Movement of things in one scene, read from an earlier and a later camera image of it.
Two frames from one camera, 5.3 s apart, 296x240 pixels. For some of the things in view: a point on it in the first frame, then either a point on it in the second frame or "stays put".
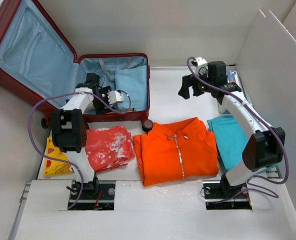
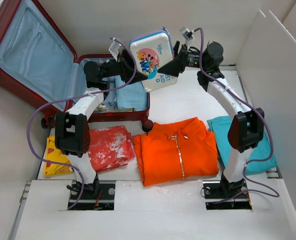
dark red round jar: (147, 125) stays put
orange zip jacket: (176, 151) stays put
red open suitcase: (30, 65) stays put
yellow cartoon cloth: (54, 167) stays put
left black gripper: (100, 109) → (125, 65)
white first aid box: (232, 76) → (149, 50)
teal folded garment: (230, 137) stays put
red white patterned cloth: (109, 148) stays put
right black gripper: (188, 81) → (176, 65)
